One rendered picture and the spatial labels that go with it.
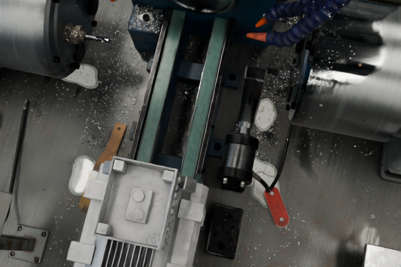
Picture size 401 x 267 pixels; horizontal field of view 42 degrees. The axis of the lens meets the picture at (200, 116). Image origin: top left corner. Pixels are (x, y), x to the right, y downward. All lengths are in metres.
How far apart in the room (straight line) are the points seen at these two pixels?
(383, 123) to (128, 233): 0.44
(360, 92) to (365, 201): 0.37
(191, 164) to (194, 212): 0.19
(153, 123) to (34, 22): 0.30
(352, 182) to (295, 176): 0.12
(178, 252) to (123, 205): 0.12
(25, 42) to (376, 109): 0.58
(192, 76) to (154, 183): 0.38
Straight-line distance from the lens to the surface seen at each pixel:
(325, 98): 0.86
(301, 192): 1.14
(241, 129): 0.93
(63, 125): 1.21
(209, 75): 1.07
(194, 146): 1.03
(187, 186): 0.84
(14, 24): 0.93
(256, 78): 0.71
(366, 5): 0.89
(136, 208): 0.80
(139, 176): 0.83
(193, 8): 1.08
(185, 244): 0.86
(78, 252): 0.87
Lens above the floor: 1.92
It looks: 75 degrees down
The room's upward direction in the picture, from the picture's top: 7 degrees counter-clockwise
